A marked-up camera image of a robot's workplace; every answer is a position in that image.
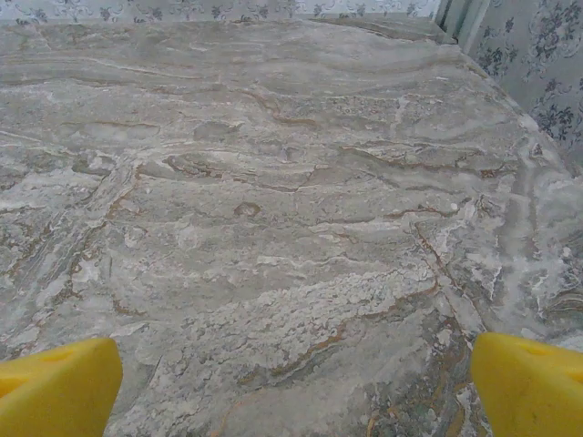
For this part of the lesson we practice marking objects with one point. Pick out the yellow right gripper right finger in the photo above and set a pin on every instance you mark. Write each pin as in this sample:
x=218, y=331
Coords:
x=533, y=396

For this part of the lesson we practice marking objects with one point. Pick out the aluminium frame corner post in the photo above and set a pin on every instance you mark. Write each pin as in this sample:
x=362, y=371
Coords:
x=465, y=23

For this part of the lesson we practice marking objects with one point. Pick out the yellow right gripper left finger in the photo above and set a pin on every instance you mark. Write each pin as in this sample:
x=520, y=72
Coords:
x=54, y=396

